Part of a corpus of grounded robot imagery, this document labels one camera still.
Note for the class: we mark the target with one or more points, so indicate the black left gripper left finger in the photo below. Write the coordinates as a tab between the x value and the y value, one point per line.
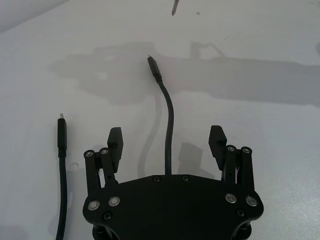
114	147

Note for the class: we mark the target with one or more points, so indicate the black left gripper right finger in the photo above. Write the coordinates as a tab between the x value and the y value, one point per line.
218	147

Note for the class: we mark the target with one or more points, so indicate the thin grey metal piece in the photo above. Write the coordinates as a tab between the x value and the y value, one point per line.
174	7

